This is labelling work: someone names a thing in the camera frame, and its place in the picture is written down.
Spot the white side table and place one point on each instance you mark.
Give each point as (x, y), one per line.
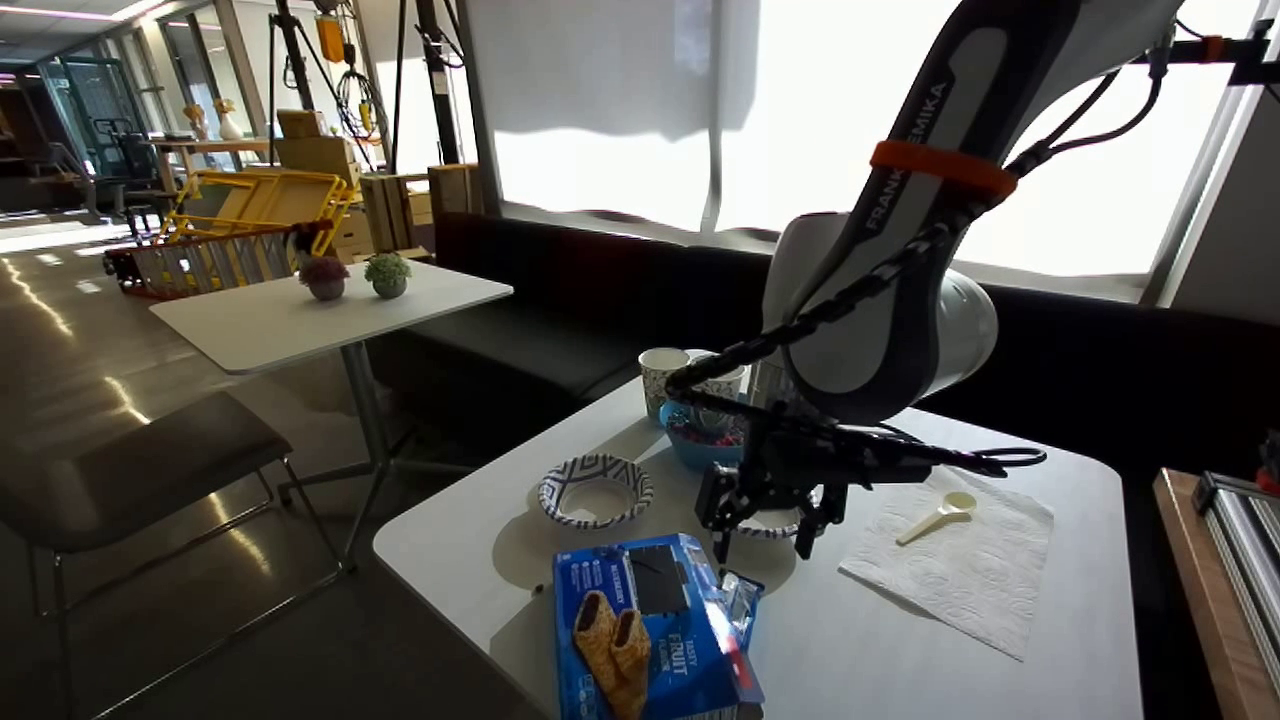
(294, 323)

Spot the dark window bench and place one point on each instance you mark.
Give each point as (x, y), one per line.
(572, 293)

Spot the cream plastic spoon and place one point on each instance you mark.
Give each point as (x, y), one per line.
(934, 517)

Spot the dark long basket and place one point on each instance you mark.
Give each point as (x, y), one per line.
(187, 266)

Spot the grey metal chair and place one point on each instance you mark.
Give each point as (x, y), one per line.
(133, 464)

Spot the green ball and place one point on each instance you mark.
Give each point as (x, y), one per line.
(388, 279)

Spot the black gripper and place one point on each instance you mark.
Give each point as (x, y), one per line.
(813, 463)

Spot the white paper napkin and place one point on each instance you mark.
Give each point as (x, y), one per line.
(962, 572)

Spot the wooden crate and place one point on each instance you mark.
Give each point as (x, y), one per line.
(402, 206)

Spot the blue fruit bar box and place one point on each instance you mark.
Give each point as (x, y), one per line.
(652, 627)

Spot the white cup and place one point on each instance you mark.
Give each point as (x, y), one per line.
(666, 372)

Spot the white window blind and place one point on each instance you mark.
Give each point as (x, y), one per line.
(601, 67)

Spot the black tripod pole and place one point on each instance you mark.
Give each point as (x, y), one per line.
(439, 81)
(296, 62)

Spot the yellow frame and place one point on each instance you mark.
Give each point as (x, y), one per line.
(267, 206)

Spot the silver blue chocolate bar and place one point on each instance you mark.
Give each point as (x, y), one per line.
(742, 601)

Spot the dark red ball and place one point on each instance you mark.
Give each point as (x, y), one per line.
(326, 279)

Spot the small blue patterned paper bowl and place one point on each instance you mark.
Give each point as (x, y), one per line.
(770, 525)

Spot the large blue patterned paper bowl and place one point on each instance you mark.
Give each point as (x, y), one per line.
(593, 492)

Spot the wooden bench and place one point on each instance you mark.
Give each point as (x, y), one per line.
(1203, 601)

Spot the blue bowl with colourful sprinkles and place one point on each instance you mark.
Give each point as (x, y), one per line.
(703, 442)

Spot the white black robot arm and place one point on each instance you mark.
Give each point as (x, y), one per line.
(883, 323)

